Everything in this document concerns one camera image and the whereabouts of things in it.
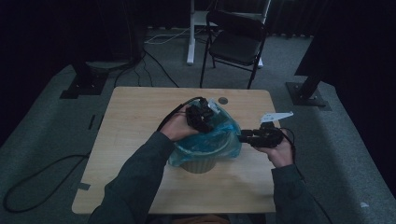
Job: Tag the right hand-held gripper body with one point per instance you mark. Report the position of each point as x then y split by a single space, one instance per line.
269 137

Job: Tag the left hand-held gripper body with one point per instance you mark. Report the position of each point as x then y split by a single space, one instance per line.
199 118

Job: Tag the blue plastic trash bag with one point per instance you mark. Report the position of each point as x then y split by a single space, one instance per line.
218 141

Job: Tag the green ribbed trash bin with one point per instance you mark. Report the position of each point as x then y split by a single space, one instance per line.
199 165

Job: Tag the person's right hand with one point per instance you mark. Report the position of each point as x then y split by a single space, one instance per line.
281 154

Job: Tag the person's left hand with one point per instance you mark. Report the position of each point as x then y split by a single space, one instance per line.
177 127

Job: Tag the black stand with bolted base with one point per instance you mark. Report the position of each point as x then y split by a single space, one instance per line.
306 93

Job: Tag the black folding chair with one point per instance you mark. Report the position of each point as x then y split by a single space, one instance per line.
236 46

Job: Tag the orange cloth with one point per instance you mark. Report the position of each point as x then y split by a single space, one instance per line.
199 220

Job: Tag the grey round floor plate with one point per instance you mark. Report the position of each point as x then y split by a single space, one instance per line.
106 64

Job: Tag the white paper scrap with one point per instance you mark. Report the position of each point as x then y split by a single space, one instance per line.
364 204

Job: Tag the black stand with square base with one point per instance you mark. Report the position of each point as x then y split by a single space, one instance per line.
85 85

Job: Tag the grey tape piece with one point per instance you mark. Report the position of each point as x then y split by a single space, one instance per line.
83 186

